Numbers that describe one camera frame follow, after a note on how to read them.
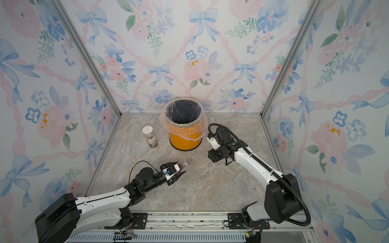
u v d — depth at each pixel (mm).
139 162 642
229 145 600
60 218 415
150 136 950
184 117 1023
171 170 621
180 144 1023
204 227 732
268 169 467
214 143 767
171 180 689
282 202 419
